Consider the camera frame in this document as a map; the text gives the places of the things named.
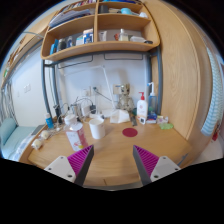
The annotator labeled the white round container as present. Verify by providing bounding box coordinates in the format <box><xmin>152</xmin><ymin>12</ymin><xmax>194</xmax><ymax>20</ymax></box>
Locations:
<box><xmin>89</xmin><ymin>114</ymin><xmax>105</xmax><ymax>120</ymax></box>

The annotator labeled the small blue bottle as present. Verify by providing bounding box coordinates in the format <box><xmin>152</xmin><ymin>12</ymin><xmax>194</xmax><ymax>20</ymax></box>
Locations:
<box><xmin>45</xmin><ymin>113</ymin><xmax>54</xmax><ymax>129</ymax></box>

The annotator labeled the white paper cup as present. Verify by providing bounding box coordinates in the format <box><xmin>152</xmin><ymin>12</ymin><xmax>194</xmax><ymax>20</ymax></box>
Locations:
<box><xmin>89</xmin><ymin>119</ymin><xmax>105</xmax><ymax>139</ymax></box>

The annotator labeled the light blue pillow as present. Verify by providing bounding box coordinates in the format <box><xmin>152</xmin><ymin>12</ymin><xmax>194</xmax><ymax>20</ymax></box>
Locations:
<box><xmin>0</xmin><ymin>118</ymin><xmax>17</xmax><ymax>145</ymax></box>

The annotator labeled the wooden wall shelf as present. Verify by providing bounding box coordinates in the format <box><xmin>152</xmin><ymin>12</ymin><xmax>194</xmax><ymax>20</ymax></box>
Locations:
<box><xmin>41</xmin><ymin>0</ymin><xmax>160</xmax><ymax>61</ymax></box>

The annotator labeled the white pump lotion bottle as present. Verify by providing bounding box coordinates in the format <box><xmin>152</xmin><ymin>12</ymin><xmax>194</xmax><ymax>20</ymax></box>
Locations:
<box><xmin>137</xmin><ymin>92</ymin><xmax>148</xmax><ymax>119</ymax></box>

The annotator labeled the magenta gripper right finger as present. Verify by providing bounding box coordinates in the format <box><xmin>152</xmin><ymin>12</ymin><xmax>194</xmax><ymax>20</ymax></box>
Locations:
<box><xmin>133</xmin><ymin>145</ymin><xmax>180</xmax><ymax>185</ymax></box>

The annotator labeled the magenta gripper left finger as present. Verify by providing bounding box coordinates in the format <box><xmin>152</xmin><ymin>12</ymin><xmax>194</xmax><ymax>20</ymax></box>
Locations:
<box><xmin>45</xmin><ymin>145</ymin><xmax>94</xmax><ymax>186</ymax></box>

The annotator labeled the dark red round coaster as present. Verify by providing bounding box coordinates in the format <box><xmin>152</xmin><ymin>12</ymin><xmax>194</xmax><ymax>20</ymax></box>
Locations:
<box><xmin>122</xmin><ymin>128</ymin><xmax>138</xmax><ymax>137</ymax></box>

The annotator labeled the clear blue spray bottle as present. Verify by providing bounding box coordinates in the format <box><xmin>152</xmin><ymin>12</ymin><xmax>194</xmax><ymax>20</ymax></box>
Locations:
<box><xmin>147</xmin><ymin>82</ymin><xmax>157</xmax><ymax>113</ymax></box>

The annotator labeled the white desk lamp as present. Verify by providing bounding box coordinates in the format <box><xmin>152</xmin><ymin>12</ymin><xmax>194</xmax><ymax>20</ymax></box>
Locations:
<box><xmin>64</xmin><ymin>66</ymin><xmax>115</xmax><ymax>110</ymax></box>

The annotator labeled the blue white box on shelf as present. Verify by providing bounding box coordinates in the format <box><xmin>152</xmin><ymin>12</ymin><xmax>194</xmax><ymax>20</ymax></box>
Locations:
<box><xmin>83</xmin><ymin>29</ymin><xmax>93</xmax><ymax>44</ymax></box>

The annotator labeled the green cloth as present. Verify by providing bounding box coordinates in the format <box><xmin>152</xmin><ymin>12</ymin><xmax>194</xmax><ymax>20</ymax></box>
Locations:
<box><xmin>159</xmin><ymin>123</ymin><xmax>174</xmax><ymax>130</ymax></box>

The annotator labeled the white tissue pack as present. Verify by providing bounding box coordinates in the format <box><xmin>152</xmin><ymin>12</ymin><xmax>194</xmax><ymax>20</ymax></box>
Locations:
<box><xmin>110</xmin><ymin>110</ymin><xmax>130</xmax><ymax>124</ymax></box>

